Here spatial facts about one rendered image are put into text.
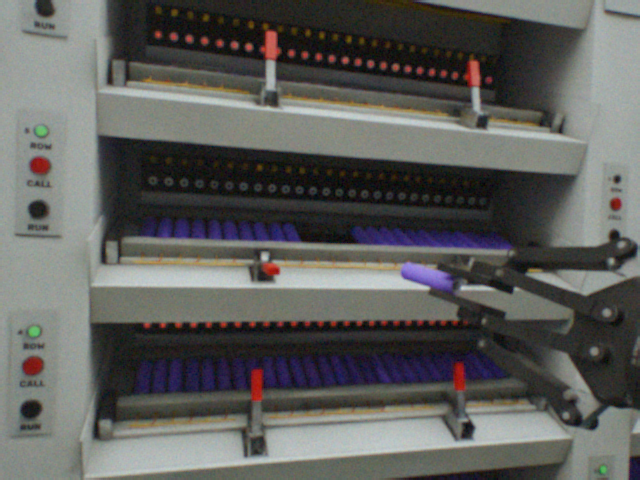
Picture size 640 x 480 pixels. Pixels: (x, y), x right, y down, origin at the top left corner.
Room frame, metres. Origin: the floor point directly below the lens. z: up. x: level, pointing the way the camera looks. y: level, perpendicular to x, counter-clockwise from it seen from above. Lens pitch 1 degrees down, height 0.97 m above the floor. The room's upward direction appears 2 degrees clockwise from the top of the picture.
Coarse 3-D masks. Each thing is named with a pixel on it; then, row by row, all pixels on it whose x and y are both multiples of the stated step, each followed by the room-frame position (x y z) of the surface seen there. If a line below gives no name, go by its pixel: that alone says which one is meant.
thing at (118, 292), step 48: (144, 192) 0.66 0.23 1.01; (96, 240) 0.51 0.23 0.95; (528, 240) 0.74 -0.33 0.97; (96, 288) 0.49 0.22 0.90; (144, 288) 0.51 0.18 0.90; (192, 288) 0.52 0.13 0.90; (240, 288) 0.53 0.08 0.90; (288, 288) 0.54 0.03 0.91; (336, 288) 0.56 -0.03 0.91; (384, 288) 0.57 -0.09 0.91; (480, 288) 0.61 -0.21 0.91; (576, 288) 0.65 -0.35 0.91
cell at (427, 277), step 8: (408, 264) 0.51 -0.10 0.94; (408, 272) 0.50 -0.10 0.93; (416, 272) 0.49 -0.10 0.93; (424, 272) 0.49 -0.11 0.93; (432, 272) 0.48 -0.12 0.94; (440, 272) 0.48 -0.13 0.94; (408, 280) 0.50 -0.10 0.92; (416, 280) 0.49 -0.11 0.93; (424, 280) 0.48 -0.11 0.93; (432, 280) 0.48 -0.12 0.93; (440, 280) 0.47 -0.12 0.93; (448, 280) 0.46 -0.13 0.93; (456, 280) 0.46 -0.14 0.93; (440, 288) 0.47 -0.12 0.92; (448, 288) 0.46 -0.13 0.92; (456, 288) 0.46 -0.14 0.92
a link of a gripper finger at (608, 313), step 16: (496, 272) 0.40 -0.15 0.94; (512, 272) 0.39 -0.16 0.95; (528, 288) 0.37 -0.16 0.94; (544, 288) 0.36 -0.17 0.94; (560, 288) 0.35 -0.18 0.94; (560, 304) 0.34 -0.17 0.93; (576, 304) 0.33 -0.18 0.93; (592, 304) 0.32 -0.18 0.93; (608, 304) 0.30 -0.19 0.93; (608, 320) 0.30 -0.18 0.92
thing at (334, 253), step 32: (128, 256) 0.55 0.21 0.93; (160, 256) 0.55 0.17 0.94; (192, 256) 0.56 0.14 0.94; (224, 256) 0.57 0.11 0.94; (288, 256) 0.59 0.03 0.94; (320, 256) 0.60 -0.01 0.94; (352, 256) 0.61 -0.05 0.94; (384, 256) 0.62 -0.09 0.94; (416, 256) 0.63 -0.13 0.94; (448, 256) 0.65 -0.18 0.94; (480, 256) 0.66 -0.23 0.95
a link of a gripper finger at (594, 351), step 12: (480, 324) 0.40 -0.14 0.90; (492, 324) 0.39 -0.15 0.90; (504, 324) 0.38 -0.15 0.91; (516, 324) 0.37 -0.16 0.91; (516, 336) 0.36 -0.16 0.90; (528, 336) 0.36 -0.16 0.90; (540, 336) 0.35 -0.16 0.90; (552, 336) 0.33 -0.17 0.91; (564, 336) 0.33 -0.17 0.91; (552, 348) 0.33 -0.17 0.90; (564, 348) 0.32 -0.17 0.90; (576, 348) 0.32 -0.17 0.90; (588, 348) 0.31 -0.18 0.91; (600, 348) 0.30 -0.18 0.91; (600, 360) 0.30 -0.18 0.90
